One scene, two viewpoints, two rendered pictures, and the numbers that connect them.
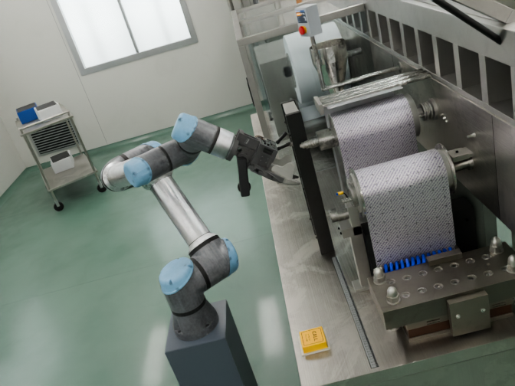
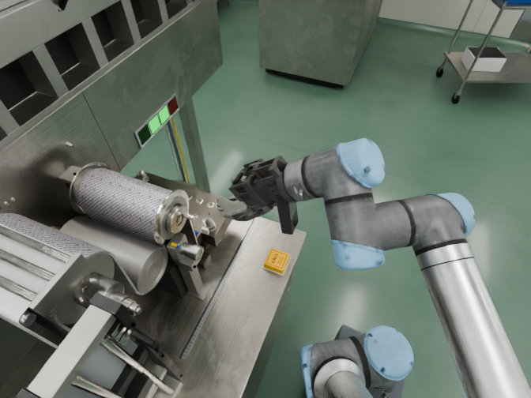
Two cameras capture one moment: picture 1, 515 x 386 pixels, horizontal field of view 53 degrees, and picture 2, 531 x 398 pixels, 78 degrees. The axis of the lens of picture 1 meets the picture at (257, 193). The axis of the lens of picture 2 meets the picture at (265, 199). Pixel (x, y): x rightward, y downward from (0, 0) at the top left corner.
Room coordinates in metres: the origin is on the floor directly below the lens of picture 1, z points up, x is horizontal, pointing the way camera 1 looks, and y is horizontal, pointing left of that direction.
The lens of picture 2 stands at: (1.70, 0.11, 1.93)
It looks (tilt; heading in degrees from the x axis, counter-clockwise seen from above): 51 degrees down; 199
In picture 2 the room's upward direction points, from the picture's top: straight up
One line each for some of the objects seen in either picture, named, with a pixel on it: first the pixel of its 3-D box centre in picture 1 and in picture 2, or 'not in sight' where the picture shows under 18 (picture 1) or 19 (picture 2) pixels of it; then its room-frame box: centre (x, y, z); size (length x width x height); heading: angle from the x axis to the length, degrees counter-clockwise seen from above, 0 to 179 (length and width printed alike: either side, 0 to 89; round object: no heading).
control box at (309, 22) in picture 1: (306, 21); not in sight; (1.85, -0.34, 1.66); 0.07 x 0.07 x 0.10; 23
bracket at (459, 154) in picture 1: (459, 153); (74, 174); (1.29, -0.57, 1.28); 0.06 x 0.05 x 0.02; 87
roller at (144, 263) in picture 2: not in sight; (112, 253); (1.42, -0.40, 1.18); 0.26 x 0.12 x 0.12; 87
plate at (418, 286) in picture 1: (447, 284); (176, 206); (1.12, -0.42, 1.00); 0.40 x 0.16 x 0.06; 87
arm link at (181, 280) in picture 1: (182, 282); (381, 356); (1.41, 0.31, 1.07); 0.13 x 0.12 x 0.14; 120
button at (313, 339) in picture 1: (313, 339); (276, 260); (1.16, -0.03, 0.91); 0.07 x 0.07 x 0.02; 87
